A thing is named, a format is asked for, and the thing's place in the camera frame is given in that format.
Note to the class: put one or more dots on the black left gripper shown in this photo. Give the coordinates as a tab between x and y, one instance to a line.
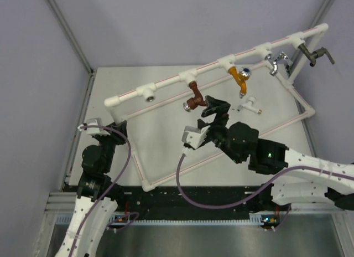
115	135

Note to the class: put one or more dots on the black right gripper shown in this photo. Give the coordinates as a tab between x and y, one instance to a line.
214	107

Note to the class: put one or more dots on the brown faucet chrome knob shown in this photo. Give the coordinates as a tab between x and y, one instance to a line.
195	101

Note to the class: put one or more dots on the white pipe frame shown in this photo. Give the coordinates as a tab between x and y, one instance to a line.
239	67

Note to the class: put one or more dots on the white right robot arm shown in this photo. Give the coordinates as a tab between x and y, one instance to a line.
241	143

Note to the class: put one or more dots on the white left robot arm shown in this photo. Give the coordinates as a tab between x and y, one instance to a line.
97	194

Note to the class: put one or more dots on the white plastic faucet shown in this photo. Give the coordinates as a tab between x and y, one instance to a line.
248	105

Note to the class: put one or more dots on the orange faucet blue cap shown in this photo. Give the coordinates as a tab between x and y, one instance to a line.
241	77

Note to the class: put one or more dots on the chrome lever faucet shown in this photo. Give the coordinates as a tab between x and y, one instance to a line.
279	63

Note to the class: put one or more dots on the dark grey lever faucet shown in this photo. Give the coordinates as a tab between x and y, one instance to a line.
313	56

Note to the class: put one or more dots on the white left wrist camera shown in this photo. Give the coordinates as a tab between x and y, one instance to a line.
92	127

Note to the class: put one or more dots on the aluminium frame rail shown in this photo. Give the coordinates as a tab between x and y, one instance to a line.
60	202

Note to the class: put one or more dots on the white slotted cable duct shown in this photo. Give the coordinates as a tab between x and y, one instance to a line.
251	219

